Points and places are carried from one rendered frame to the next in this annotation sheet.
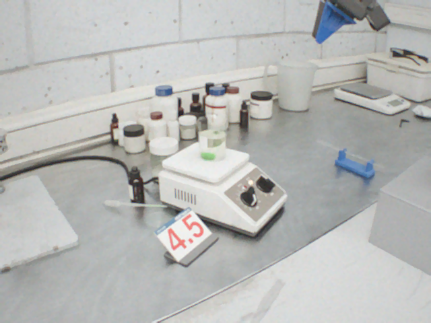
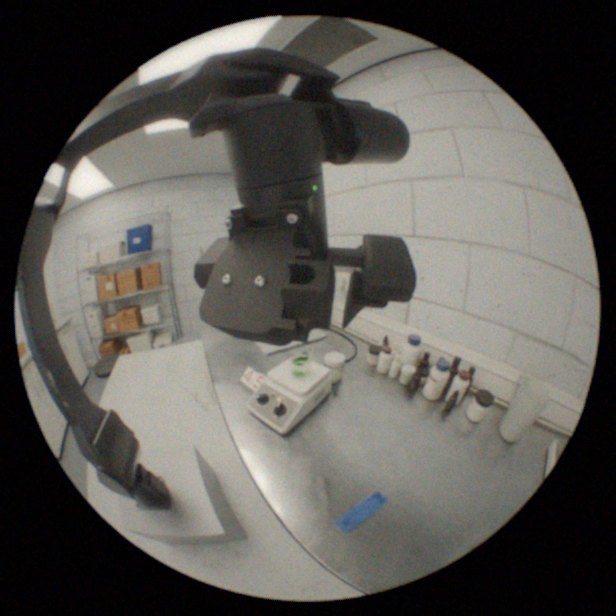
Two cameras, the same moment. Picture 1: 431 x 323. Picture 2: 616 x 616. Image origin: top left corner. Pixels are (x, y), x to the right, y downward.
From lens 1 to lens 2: 0.81 m
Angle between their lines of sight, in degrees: 86
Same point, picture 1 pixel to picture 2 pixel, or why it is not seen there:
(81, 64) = not seen: hidden behind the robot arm
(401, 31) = not seen: outside the picture
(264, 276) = (215, 406)
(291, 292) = (198, 411)
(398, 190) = (181, 453)
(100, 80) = (399, 312)
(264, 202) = (265, 410)
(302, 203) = (284, 448)
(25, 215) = not seen: hidden behind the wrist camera
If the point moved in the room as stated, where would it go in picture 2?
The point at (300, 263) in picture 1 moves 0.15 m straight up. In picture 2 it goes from (215, 423) to (196, 377)
